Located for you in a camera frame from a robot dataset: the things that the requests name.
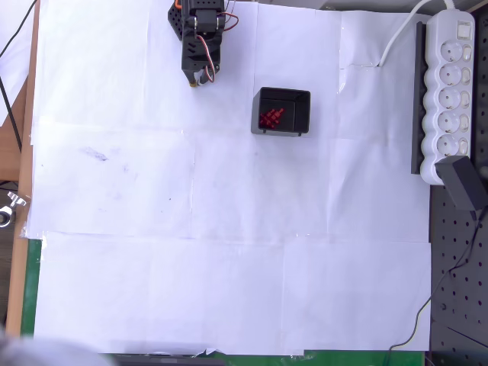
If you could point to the black square bin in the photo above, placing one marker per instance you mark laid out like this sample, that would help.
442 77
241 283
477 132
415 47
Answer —
303 110

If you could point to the dark flat device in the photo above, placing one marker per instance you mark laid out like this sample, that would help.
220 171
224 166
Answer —
167 360

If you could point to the metal clamp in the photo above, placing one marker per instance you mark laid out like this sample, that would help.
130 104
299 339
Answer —
15 200

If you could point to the black power adapter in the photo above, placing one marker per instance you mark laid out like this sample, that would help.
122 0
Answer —
461 179

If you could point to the green cutting mat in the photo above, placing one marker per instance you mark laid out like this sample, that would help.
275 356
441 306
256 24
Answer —
30 286

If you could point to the white sheet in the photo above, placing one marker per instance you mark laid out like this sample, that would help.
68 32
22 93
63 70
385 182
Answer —
13 76

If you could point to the black pegboard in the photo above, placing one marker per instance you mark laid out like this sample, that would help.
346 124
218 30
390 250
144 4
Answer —
457 305

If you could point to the black tray under power strip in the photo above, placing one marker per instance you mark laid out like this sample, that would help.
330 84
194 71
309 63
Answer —
418 114

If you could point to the white power strip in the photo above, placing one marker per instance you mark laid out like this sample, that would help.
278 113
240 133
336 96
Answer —
450 95

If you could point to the white paper covering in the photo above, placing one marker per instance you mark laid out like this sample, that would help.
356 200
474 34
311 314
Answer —
228 267

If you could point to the blurry grey object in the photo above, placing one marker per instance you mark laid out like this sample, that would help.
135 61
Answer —
38 350

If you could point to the red beads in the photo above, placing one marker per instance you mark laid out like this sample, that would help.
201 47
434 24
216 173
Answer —
271 119

